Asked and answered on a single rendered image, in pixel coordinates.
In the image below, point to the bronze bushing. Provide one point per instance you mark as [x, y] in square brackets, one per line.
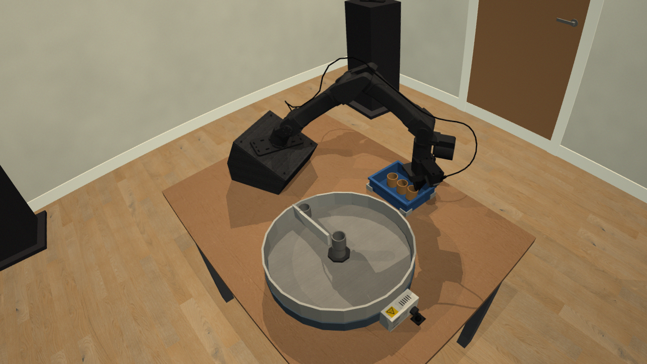
[411, 193]
[392, 179]
[402, 186]

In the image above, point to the blue open-top bin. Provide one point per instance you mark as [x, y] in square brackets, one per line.
[378, 181]

